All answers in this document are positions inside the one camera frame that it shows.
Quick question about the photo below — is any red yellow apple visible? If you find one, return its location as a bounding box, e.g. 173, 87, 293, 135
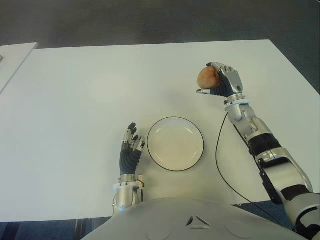
197, 65, 221, 90

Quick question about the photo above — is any thin black cable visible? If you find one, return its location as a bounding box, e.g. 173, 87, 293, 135
215, 111, 288, 226

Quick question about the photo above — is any grey robot torso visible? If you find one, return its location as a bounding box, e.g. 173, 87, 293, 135
81, 197, 316, 240

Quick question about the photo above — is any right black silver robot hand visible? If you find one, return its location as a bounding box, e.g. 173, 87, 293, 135
196, 61, 245, 98

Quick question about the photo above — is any white plate with black rim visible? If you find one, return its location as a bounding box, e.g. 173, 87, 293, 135
146, 116, 205, 173

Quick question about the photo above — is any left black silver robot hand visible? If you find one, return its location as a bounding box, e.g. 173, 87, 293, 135
119, 122, 147, 177

